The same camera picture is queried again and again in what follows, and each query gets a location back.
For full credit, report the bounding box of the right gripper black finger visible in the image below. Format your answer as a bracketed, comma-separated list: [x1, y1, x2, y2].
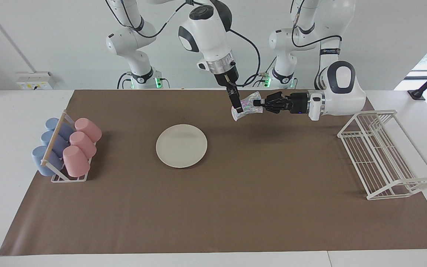
[227, 86, 244, 113]

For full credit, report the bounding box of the cream round plate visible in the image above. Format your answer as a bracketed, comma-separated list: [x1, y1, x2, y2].
[156, 124, 208, 168]

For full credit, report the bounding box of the brown table mat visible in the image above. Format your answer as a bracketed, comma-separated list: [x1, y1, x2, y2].
[0, 89, 427, 256]

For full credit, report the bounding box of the pink cup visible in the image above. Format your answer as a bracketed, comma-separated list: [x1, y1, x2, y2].
[75, 118, 102, 143]
[63, 145, 91, 178]
[69, 131, 97, 159]

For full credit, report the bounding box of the blue cup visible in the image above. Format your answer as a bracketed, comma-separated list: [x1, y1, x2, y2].
[41, 131, 69, 156]
[32, 146, 65, 177]
[45, 118, 75, 141]

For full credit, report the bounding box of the white power socket box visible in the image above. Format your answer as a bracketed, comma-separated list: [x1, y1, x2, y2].
[15, 72, 55, 90]

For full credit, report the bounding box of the black left base cable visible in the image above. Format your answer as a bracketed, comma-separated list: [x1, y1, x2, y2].
[242, 56, 278, 88]

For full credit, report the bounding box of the black base cable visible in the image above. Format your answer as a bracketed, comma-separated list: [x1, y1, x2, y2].
[242, 56, 278, 88]
[116, 72, 132, 89]

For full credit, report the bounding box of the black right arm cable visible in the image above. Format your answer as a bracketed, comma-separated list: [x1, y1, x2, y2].
[106, 0, 261, 88]

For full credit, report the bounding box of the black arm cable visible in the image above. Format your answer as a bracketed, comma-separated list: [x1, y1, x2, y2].
[106, 0, 261, 88]
[291, 0, 343, 89]

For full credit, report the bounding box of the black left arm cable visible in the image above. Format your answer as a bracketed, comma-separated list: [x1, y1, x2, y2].
[291, 0, 343, 89]

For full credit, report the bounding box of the black right base cable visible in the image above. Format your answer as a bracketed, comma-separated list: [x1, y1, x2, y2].
[116, 72, 132, 89]

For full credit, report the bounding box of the white wire dish rack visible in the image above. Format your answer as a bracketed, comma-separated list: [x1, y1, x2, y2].
[337, 109, 427, 201]

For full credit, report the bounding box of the white cup rack wooden handle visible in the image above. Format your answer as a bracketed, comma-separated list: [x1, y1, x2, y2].
[40, 111, 97, 183]

